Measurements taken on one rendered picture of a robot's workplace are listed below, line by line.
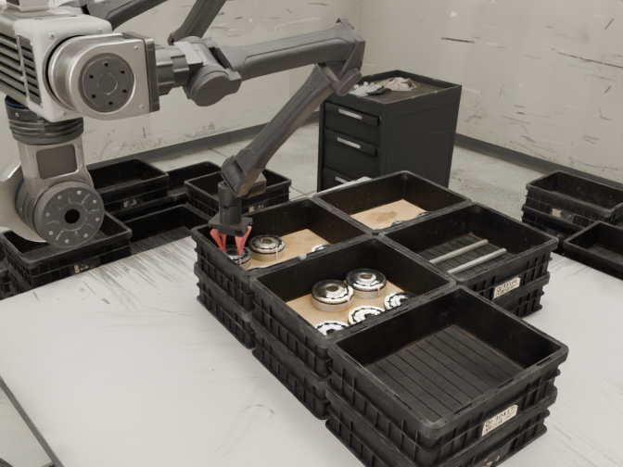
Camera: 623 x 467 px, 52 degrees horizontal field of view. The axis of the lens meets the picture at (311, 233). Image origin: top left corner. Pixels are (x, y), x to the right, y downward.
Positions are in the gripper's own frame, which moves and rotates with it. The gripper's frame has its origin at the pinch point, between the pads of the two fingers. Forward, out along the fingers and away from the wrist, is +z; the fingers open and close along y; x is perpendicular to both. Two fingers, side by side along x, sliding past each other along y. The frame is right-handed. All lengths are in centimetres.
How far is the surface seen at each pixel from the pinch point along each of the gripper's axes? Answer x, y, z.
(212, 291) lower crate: 9.9, 1.5, 7.3
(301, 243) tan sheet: -17.6, -14.4, 4.3
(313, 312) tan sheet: 15.5, -27.7, 3.9
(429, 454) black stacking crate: 55, -60, 1
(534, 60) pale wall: -345, -86, 13
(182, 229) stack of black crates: -93, 65, 50
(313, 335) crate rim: 37, -34, -6
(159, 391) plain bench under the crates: 39.4, 1.9, 16.6
